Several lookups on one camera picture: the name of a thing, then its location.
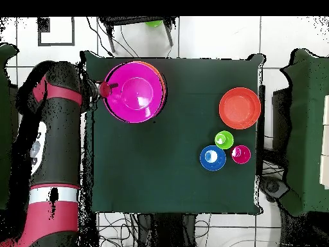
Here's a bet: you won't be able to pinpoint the orange bowl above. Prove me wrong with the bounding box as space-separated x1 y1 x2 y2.
133 60 167 104

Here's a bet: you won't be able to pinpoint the black stool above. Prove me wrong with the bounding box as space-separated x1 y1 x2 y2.
98 16 179 53

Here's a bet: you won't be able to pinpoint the lime green bowl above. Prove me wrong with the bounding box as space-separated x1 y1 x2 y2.
145 19 164 28

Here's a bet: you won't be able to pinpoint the dark green tablecloth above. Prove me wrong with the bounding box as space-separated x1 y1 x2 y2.
80 50 265 215

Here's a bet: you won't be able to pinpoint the green cloth side table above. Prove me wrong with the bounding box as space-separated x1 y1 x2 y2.
0 44 20 210
279 48 329 217

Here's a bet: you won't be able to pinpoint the blue bowl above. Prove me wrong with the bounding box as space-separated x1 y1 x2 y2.
199 145 227 172

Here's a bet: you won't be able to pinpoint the green cup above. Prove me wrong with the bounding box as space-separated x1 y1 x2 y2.
215 130 235 151

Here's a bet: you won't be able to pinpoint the shallow red-orange bowl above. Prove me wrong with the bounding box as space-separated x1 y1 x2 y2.
218 87 262 130

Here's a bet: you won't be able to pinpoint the red cup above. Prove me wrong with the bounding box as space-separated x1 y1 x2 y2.
230 145 252 165

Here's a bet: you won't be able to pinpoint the black office chair base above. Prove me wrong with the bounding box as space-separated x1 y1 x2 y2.
259 176 289 203

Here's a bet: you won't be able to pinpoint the white boxes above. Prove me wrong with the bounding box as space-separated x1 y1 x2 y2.
319 95 329 190

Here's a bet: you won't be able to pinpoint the black cable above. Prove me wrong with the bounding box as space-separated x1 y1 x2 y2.
85 16 114 57

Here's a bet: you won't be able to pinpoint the black table frame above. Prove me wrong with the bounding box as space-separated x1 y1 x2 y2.
257 84 266 178

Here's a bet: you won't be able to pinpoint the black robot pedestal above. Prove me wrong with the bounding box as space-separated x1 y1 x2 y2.
137 213 197 247

